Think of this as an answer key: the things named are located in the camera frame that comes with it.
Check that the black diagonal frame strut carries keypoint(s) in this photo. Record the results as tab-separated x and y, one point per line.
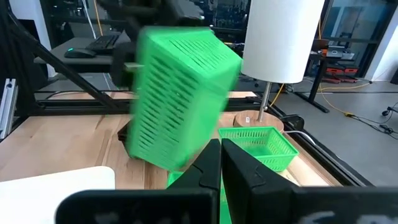
62	67

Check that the orange storage crate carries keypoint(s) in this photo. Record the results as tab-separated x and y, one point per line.
340	74

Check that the black table frame rail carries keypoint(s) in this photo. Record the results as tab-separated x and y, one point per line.
77	105

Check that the black legged work desk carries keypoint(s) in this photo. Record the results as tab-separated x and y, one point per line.
320	81

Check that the grey office desk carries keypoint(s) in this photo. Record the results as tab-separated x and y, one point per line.
56	57

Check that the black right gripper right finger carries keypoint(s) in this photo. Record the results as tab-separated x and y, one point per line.
311	205

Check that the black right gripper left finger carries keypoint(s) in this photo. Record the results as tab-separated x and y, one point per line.
140	205

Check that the black power adapter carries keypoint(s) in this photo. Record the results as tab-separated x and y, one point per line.
293	122

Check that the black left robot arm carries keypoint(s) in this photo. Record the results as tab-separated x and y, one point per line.
146	12

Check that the white shade table lamp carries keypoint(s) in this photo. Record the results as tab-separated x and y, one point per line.
280	40

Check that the green slotted plastic basket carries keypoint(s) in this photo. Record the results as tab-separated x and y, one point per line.
280	158
225	208
180	93

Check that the black computer mouse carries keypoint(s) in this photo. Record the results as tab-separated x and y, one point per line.
79	53

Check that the black computer keyboard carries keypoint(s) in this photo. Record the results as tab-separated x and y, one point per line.
102	42

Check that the silver aluminium extrusion post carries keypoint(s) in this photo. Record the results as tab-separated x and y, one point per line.
7	109

